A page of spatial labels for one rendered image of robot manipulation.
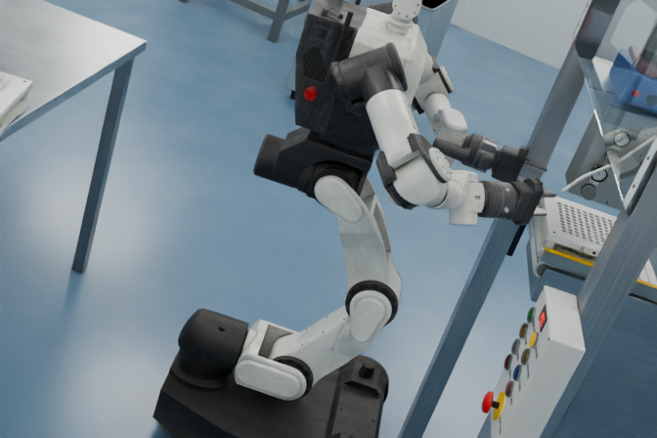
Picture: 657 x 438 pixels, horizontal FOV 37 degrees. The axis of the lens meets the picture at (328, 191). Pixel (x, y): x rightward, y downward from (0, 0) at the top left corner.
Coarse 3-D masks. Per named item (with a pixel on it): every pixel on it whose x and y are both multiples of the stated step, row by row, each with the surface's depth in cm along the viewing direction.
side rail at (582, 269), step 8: (544, 248) 238; (544, 256) 237; (552, 256) 237; (560, 256) 237; (552, 264) 238; (560, 264) 238; (568, 264) 237; (576, 264) 237; (584, 264) 237; (576, 272) 238; (584, 272) 238; (640, 288) 237; (648, 288) 237; (648, 296) 238; (656, 296) 238
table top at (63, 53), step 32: (0, 0) 294; (32, 0) 302; (0, 32) 274; (32, 32) 280; (64, 32) 287; (96, 32) 295; (0, 64) 256; (32, 64) 262; (64, 64) 268; (96, 64) 275; (32, 96) 246; (64, 96) 255
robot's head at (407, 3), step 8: (400, 0) 225; (408, 0) 224; (416, 0) 224; (400, 8) 225; (408, 8) 225; (416, 8) 225; (392, 16) 231; (400, 16) 226; (408, 16) 226; (408, 24) 230
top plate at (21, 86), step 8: (0, 72) 236; (16, 80) 234; (24, 80) 236; (8, 88) 230; (16, 88) 231; (24, 88) 232; (0, 96) 225; (8, 96) 226; (16, 96) 227; (0, 104) 222; (8, 104) 223; (0, 112) 218
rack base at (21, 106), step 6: (18, 102) 235; (24, 102) 236; (12, 108) 232; (18, 108) 233; (24, 108) 237; (6, 114) 228; (12, 114) 229; (18, 114) 233; (0, 120) 225; (6, 120) 226; (12, 120) 229; (0, 126) 222; (6, 126) 226; (0, 132) 222
